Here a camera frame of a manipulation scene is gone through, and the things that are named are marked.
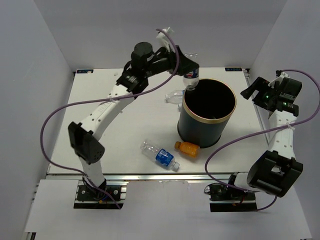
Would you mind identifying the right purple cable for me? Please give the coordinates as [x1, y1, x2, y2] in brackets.
[204, 69, 320, 212]

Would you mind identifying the right blue table sticker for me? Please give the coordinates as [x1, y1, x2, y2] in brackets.
[224, 67, 243, 72]

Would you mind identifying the orange plastic bottle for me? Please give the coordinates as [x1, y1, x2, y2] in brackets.
[174, 141, 200, 158]

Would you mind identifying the aluminium front rail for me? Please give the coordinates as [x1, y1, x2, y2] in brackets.
[46, 171, 241, 182]

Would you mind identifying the purple cable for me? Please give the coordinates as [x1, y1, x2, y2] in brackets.
[39, 28, 181, 210]
[204, 69, 320, 212]

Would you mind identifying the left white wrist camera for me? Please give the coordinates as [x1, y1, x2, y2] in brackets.
[156, 27, 174, 52]

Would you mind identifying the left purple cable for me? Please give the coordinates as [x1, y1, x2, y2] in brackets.
[39, 28, 181, 210]

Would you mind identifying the dark round bin gold rim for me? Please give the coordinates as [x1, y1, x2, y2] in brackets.
[177, 78, 237, 149]

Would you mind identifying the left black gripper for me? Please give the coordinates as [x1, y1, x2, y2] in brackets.
[144, 44, 200, 78]

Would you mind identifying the blue table sticker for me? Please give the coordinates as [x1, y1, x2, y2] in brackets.
[76, 69, 94, 74]
[224, 67, 243, 72]

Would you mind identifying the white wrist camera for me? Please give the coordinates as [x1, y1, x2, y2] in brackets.
[156, 27, 174, 52]
[267, 70, 289, 90]

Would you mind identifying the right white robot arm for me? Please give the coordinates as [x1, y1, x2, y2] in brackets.
[225, 72, 303, 200]

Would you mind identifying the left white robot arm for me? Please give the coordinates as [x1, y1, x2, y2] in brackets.
[68, 42, 199, 200]

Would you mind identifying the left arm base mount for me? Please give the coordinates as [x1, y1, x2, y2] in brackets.
[73, 181, 128, 210]

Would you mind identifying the clear bottle white cap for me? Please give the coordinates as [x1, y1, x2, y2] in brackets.
[165, 90, 185, 105]

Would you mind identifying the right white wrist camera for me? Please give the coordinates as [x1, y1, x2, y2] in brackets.
[267, 70, 289, 90]

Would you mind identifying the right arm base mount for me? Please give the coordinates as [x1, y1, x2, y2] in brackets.
[203, 182, 258, 213]

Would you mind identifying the pepsi label plastic bottle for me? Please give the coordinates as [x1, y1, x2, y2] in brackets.
[183, 52, 199, 91]

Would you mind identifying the left blue table sticker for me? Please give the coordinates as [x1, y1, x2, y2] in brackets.
[76, 69, 94, 74]

